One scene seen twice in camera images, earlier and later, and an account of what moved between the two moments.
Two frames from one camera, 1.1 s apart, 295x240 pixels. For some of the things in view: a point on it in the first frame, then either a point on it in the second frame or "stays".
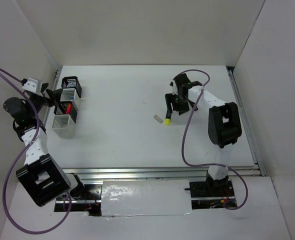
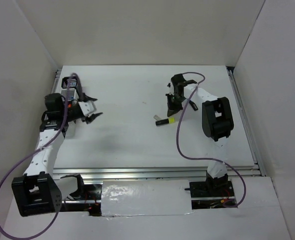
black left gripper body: x=39 y=102 -> x=73 y=114
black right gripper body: x=181 y=103 stays
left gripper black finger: x=55 y=95 -> x=90 y=119
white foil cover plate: x=142 y=198 stays
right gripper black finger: x=169 y=98 stays
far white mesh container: x=68 y=94 stays
